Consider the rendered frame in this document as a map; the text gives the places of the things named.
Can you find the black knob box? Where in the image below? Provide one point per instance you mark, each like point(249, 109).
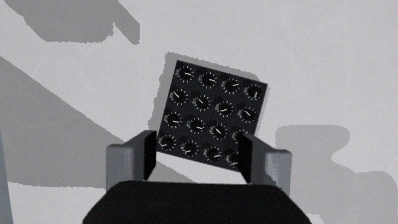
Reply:
point(202, 106)

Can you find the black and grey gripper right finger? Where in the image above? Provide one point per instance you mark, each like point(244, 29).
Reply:
point(259, 163)

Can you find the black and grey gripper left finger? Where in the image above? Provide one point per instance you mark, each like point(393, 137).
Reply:
point(132, 161)

